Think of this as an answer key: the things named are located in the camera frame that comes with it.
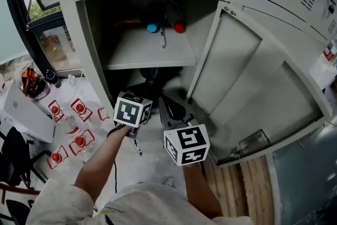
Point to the yellow flat item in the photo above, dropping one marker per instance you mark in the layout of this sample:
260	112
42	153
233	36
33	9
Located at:
126	22

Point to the person's white shirt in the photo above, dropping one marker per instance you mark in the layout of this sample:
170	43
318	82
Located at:
147	208

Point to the person's right forearm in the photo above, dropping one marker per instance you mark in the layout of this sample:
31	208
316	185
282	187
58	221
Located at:
200	192

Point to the black office chair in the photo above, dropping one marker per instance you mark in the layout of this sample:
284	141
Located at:
17	212
13	155

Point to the dark bottle blue cap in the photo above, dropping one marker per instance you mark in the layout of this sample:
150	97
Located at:
152	27

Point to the clear red-label water jug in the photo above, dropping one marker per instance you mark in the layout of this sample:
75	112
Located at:
69	123

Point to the black umbrella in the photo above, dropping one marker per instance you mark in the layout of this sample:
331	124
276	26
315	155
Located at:
152	79

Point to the person's left forearm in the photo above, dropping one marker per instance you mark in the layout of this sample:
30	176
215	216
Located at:
102	163

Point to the brown wooden coat rack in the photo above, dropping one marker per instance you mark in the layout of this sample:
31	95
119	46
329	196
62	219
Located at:
18	188

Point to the grey open locker door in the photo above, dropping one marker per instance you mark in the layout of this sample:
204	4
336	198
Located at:
237	81

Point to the white counter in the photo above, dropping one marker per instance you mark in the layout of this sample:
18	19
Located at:
323	73

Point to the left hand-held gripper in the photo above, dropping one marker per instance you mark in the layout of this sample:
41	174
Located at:
129	112

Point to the wooden slat platform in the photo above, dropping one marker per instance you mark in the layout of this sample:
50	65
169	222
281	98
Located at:
237	192

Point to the black flask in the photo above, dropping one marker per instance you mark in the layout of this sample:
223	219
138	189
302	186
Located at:
54	79

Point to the metal clip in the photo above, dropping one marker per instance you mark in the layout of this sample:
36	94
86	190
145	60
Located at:
163	38

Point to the small clear bottle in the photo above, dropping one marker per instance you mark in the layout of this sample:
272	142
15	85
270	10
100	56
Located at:
72	80

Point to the dark bottle red cap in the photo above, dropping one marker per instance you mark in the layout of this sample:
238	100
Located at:
179	27

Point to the person's right shoe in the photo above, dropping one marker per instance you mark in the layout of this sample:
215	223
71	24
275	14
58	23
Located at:
169	182

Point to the black window frame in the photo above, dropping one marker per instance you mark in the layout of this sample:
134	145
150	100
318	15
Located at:
18	23

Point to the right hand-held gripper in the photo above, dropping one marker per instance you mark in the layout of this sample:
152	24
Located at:
188	145

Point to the white box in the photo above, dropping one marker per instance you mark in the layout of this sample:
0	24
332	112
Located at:
29	113

